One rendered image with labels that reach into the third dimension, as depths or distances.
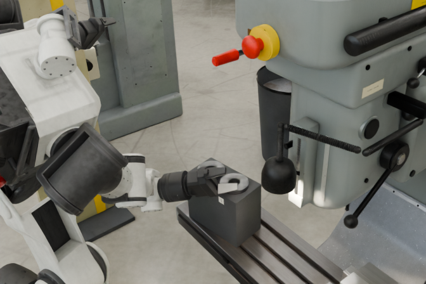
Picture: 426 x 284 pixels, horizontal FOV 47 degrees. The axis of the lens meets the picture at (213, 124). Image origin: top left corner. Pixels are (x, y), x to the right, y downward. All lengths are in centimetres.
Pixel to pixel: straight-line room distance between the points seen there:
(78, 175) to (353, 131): 54
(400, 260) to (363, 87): 83
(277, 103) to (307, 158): 209
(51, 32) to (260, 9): 40
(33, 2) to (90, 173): 162
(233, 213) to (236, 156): 208
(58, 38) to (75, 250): 66
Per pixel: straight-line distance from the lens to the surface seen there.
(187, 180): 142
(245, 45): 83
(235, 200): 147
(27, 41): 111
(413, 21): 87
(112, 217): 312
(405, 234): 162
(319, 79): 93
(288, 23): 81
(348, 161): 105
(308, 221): 306
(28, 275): 192
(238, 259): 156
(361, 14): 80
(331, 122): 100
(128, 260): 289
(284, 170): 99
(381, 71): 93
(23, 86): 103
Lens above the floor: 209
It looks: 32 degrees down
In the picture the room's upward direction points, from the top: 3 degrees counter-clockwise
